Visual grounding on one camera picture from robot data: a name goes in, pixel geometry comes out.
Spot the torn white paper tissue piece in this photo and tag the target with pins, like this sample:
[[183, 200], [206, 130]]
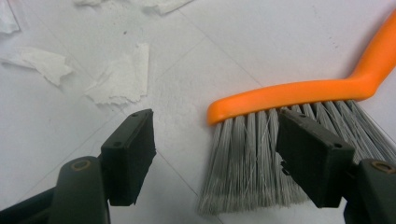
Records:
[[155, 4], [121, 81], [7, 18], [43, 63]]

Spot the orange brush with grey bristles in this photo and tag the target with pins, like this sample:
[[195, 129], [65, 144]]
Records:
[[299, 91]]

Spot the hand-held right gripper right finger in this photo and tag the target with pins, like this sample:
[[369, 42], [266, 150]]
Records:
[[314, 158]]

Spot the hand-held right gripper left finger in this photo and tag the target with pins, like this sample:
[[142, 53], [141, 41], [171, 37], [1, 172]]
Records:
[[124, 161]]

